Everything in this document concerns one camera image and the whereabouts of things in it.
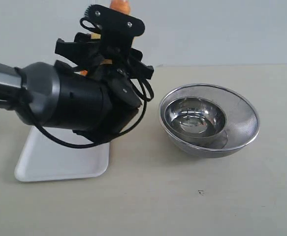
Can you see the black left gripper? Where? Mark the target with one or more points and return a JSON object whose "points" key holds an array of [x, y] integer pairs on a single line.
{"points": [[104, 101]]}

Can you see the small stainless steel bowl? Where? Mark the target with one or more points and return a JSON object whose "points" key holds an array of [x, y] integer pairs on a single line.
{"points": [[195, 120]]}

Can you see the white rectangular plastic tray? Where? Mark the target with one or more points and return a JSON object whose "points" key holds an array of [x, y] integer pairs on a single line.
{"points": [[43, 160]]}

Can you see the steel mesh colander basket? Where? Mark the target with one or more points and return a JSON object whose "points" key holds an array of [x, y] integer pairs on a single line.
{"points": [[242, 125]]}

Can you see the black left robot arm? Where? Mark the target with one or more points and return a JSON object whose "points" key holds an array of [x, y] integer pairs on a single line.
{"points": [[40, 94]]}

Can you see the orange dish soap pump bottle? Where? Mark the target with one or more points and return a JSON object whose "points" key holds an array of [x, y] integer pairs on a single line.
{"points": [[122, 6]]}

